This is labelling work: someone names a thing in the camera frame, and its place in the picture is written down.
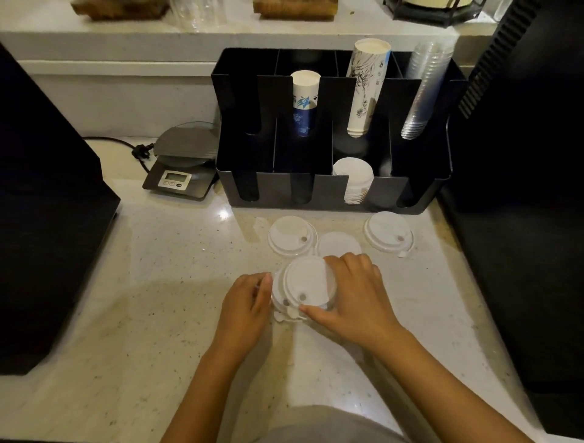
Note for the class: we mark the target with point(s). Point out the black metal stand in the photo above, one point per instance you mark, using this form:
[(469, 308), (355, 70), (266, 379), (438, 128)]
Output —
[(431, 11)]

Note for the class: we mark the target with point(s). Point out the person's left thumb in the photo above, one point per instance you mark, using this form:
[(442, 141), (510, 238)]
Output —
[(264, 294)]

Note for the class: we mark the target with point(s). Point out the stack of blue-print paper cups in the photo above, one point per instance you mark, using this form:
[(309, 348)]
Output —
[(304, 102)]

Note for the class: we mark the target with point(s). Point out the person's left hand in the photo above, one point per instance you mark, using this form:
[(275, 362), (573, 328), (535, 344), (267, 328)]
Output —
[(239, 315)]

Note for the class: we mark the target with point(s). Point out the black cup and lid organizer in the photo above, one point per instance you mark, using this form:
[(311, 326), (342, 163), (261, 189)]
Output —
[(283, 182)]

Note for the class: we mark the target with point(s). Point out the person's right forearm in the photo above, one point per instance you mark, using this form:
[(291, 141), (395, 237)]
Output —
[(438, 388)]

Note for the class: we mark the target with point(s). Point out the person's right thumb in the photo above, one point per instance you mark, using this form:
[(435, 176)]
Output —
[(319, 316)]

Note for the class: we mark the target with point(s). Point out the white plastic cup lid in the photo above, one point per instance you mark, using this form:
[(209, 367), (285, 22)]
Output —
[(337, 244), (291, 235), (388, 232), (277, 303), (306, 279)]

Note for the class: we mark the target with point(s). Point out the person's grey clothing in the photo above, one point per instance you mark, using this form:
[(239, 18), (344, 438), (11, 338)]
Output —
[(328, 426)]

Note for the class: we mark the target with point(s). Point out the person's right hand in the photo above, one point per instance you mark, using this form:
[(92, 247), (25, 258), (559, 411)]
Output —
[(360, 301)]

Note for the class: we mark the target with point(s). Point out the stack of sketch-print paper cups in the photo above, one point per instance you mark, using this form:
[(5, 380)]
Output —
[(367, 86)]

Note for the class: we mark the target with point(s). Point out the grey digital kitchen scale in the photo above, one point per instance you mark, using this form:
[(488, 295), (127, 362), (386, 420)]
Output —
[(182, 159)]

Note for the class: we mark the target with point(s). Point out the person's left forearm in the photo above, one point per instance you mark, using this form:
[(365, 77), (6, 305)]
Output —
[(207, 397)]

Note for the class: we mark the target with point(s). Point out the black appliance with vents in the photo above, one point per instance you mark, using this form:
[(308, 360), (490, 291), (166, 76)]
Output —
[(524, 182)]

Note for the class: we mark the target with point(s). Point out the large black appliance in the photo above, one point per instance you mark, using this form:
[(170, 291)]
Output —
[(45, 219)]

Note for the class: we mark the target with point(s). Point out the stack of clear plastic cups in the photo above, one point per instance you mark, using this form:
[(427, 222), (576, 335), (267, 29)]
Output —
[(424, 91)]

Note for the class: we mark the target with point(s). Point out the stack of white lids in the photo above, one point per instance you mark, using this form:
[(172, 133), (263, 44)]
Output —
[(353, 180)]

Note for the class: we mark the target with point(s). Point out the wooden board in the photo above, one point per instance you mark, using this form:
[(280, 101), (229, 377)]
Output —
[(295, 8), (119, 8)]

